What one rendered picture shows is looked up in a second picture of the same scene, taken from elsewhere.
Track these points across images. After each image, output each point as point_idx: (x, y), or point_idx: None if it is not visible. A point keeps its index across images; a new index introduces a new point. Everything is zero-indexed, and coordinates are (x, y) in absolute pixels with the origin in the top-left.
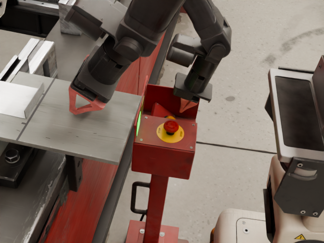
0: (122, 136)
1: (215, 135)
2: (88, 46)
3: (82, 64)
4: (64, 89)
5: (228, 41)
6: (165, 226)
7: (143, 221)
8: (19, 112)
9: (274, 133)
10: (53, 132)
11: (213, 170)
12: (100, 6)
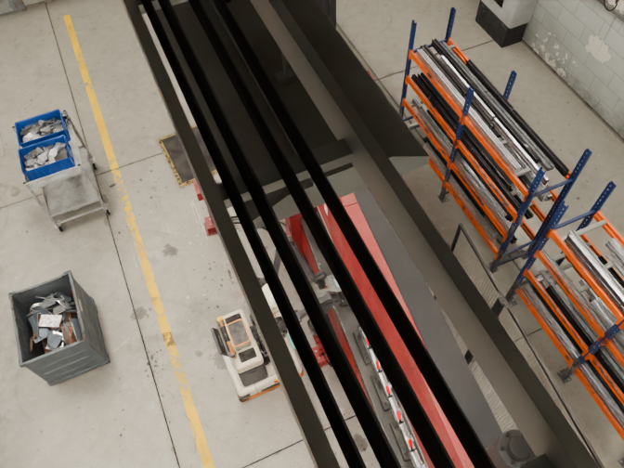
0: (314, 286)
1: (328, 436)
2: (352, 326)
3: (323, 279)
4: (332, 290)
5: (307, 320)
6: (319, 361)
7: (331, 370)
8: (335, 279)
9: (300, 459)
10: (326, 279)
11: (318, 412)
12: (318, 273)
